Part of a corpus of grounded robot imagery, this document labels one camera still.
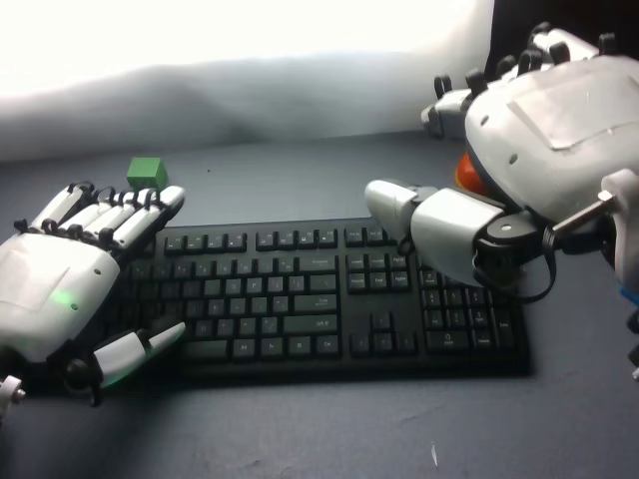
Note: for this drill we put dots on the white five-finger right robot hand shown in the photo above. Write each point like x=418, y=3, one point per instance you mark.
x=549, y=125

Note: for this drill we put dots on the green cube block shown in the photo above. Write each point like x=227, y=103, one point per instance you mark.
x=145, y=172

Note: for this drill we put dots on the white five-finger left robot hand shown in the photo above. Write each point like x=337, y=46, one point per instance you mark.
x=50, y=289

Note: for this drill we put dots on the grey table cloth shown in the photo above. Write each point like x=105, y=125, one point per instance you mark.
x=299, y=429

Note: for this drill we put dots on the orange toy cake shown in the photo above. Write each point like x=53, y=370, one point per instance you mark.
x=466, y=174

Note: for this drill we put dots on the black computer keyboard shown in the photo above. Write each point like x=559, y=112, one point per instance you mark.
x=299, y=299

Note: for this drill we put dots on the white backdrop cloth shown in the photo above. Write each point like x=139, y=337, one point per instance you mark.
x=199, y=75

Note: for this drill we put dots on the dark panel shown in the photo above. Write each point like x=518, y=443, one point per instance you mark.
x=514, y=25

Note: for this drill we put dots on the blue plastic block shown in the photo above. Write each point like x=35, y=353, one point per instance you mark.
x=631, y=295

